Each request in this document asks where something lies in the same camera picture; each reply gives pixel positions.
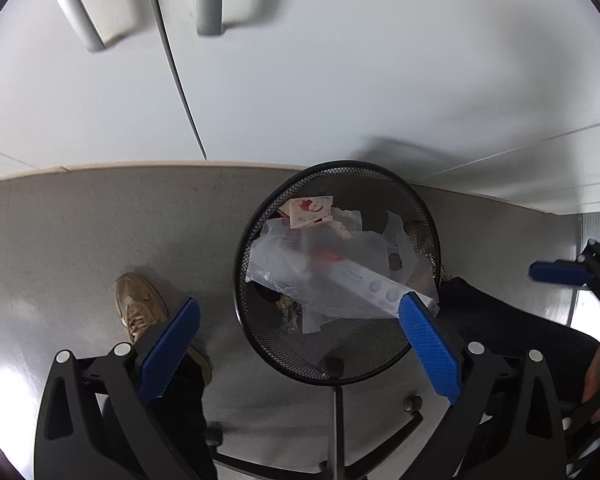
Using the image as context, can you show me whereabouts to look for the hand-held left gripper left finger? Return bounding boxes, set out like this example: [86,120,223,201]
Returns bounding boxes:
[34,297,202,480]

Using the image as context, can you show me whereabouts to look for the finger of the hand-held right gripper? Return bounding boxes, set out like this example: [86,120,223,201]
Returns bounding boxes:
[529,261,595,287]

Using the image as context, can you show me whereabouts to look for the black mesh wastebasket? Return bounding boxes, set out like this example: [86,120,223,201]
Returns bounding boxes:
[232,160,443,387]

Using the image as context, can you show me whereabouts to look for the pink printed paper package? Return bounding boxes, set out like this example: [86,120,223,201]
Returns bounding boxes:
[280,196,337,231]

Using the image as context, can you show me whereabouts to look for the translucent white plastic bag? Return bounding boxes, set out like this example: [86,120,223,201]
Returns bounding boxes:
[245,207,422,336]

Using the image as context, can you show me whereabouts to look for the person's left leg black pants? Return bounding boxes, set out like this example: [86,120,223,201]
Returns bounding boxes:
[102,345,220,480]

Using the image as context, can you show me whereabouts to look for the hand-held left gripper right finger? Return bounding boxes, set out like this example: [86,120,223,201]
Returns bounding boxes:
[398,291,566,480]

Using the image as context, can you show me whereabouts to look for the person's right leg black pants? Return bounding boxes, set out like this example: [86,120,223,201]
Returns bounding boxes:
[437,276,600,413]

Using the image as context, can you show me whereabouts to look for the white base cabinet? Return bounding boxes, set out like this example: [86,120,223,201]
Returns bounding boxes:
[0,0,600,217]

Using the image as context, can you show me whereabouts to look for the tan sneaker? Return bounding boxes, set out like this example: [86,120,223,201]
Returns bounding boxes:
[115,273,214,387]

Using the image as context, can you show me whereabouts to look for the person's leg black pants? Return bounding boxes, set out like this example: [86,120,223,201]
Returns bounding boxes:
[437,276,600,413]
[102,345,220,480]

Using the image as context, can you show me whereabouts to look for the white purple carton box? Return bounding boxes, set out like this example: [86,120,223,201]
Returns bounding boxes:
[300,255,441,319]

